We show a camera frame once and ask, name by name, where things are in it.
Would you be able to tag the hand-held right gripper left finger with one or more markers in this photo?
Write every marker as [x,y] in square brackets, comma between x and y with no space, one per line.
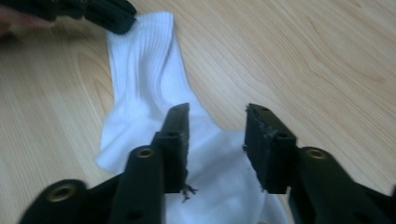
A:
[174,149]

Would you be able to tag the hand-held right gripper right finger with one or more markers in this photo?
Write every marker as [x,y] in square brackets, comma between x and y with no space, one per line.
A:
[267,149]

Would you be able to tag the white sock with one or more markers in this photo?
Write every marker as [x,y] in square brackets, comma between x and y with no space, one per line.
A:
[149,77]

